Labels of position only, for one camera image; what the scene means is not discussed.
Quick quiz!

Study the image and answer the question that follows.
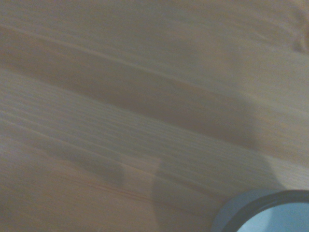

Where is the blue mug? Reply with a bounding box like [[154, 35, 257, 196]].
[[211, 189, 309, 232]]

